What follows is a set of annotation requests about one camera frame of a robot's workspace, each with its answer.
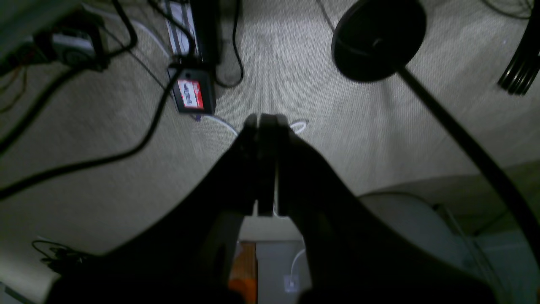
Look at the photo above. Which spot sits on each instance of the black box with red label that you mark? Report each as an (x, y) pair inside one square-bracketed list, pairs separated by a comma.
[(194, 89)]

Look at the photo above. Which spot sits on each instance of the black round stand base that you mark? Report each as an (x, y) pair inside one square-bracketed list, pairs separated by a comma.
[(373, 35)]

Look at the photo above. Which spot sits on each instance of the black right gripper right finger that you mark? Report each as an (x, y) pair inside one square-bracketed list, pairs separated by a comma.
[(354, 257)]

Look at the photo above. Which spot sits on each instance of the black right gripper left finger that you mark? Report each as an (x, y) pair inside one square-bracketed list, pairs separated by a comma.
[(184, 258)]

